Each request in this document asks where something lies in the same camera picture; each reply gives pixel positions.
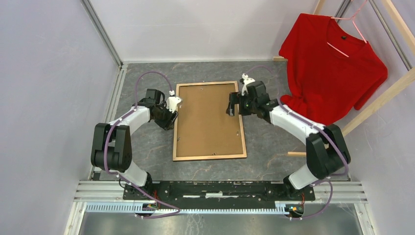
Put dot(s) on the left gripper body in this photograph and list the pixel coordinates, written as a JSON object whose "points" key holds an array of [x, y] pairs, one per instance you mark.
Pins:
{"points": [[165, 117]]}

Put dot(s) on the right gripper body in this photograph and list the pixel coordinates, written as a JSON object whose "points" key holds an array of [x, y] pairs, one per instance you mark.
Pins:
{"points": [[246, 105]]}

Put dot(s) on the brown frame backing board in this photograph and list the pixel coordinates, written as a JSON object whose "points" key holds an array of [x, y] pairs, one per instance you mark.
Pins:
{"points": [[209, 121]]}

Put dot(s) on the black wooden picture frame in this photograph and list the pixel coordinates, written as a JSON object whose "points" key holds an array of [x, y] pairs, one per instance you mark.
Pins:
{"points": [[209, 121]]}

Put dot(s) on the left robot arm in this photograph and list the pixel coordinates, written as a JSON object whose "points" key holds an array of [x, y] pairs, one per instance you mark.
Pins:
{"points": [[112, 142]]}

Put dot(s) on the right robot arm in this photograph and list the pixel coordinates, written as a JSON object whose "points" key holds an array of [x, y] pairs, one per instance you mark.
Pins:
{"points": [[326, 150]]}

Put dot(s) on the red t-shirt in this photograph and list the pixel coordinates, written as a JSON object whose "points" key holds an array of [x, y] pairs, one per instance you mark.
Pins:
{"points": [[330, 71]]}

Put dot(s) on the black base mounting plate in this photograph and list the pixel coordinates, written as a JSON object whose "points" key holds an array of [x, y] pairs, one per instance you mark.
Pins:
{"points": [[219, 194]]}

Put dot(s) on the wooden clothes rack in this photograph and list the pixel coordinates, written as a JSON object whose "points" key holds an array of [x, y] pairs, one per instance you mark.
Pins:
{"points": [[373, 103]]}

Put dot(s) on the pink clothes hanger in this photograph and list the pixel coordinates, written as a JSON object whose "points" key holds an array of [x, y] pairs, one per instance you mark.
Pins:
{"points": [[343, 37]]}

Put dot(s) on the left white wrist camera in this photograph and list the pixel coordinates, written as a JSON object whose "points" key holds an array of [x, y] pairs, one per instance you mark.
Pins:
{"points": [[173, 101]]}

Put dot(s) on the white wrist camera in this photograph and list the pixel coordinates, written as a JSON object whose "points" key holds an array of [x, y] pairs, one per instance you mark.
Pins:
{"points": [[173, 101], [245, 80]]}

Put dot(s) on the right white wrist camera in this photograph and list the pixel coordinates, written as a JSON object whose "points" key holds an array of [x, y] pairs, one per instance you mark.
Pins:
{"points": [[245, 80]]}

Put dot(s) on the white slotted cable duct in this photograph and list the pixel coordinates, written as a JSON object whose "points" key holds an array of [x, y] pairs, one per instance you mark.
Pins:
{"points": [[140, 208]]}

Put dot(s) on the aluminium rail frame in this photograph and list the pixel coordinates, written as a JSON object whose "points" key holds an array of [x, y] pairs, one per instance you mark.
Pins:
{"points": [[337, 193]]}

